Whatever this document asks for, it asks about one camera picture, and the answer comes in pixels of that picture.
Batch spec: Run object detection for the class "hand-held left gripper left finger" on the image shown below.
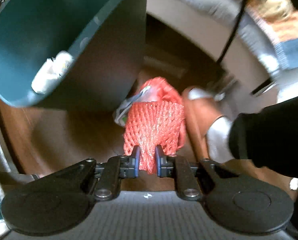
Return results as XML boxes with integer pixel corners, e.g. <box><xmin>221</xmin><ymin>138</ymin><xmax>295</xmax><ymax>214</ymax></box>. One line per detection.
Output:
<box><xmin>26</xmin><ymin>146</ymin><xmax>140</xmax><ymax>201</ymax></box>

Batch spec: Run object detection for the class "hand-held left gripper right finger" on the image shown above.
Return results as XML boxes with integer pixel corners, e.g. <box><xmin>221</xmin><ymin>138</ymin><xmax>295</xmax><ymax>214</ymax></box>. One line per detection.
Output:
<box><xmin>155</xmin><ymin>145</ymin><xmax>264</xmax><ymax>201</ymax></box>

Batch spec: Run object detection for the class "dark green plastic bin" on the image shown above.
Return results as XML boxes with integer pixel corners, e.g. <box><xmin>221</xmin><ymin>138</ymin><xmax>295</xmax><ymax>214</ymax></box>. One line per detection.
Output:
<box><xmin>0</xmin><ymin>0</ymin><xmax>148</xmax><ymax>112</ymax></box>

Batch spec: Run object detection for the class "red foam fruit net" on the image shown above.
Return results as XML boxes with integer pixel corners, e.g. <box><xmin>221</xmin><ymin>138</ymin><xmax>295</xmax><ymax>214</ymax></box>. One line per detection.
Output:
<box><xmin>123</xmin><ymin>100</ymin><xmax>186</xmax><ymax>176</ymax></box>

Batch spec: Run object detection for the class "black cable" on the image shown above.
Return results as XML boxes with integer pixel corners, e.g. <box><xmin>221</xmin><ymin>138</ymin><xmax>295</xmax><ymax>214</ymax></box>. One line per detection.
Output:
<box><xmin>215</xmin><ymin>0</ymin><xmax>247</xmax><ymax>65</ymax></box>

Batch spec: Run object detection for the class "clear plastic wrapper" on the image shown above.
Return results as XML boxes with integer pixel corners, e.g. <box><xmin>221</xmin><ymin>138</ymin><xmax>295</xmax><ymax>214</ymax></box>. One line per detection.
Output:
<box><xmin>113</xmin><ymin>86</ymin><xmax>152</xmax><ymax>127</ymax></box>

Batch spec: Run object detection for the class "red plastic bag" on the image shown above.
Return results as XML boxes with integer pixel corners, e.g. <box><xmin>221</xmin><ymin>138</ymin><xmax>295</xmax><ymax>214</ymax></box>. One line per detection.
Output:
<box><xmin>139</xmin><ymin>77</ymin><xmax>189</xmax><ymax>150</ymax></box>

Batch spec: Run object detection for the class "printed white packet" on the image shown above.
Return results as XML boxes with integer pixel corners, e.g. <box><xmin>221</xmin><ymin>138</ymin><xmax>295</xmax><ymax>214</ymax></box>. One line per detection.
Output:
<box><xmin>31</xmin><ymin>51</ymin><xmax>75</xmax><ymax>94</ymax></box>

